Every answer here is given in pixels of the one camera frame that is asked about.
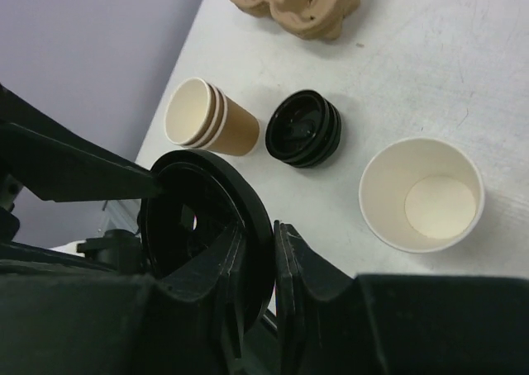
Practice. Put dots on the single brown paper cup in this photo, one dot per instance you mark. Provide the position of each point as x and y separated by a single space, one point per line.
421 195

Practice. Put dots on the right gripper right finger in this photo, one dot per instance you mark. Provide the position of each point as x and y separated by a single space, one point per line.
316 306

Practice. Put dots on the stack of black lids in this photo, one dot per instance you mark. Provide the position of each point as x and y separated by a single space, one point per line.
304 131

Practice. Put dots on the black cup lid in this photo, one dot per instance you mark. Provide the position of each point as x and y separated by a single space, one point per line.
202 195

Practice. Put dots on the brown cardboard cup carrier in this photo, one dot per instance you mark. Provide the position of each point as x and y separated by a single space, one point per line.
306 19

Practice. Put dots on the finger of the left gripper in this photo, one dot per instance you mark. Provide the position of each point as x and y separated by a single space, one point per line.
60 171

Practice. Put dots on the stack of brown paper cups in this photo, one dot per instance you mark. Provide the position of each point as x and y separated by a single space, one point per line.
201 116

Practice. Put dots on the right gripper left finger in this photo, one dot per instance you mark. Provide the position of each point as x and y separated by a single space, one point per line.
204 311

